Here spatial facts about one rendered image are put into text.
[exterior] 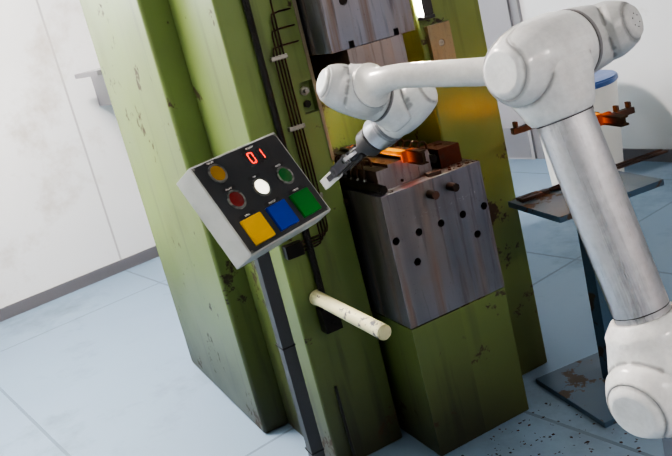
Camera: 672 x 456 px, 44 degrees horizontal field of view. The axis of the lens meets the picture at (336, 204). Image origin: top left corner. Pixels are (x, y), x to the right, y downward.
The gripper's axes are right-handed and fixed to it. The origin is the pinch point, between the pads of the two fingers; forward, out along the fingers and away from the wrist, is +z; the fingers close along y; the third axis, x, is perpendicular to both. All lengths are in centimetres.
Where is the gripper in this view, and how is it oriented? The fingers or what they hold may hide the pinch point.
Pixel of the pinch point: (331, 178)
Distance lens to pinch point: 219.9
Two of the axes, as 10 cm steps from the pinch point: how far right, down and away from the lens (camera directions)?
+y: 5.9, -3.4, 7.3
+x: -5.9, -8.0, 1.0
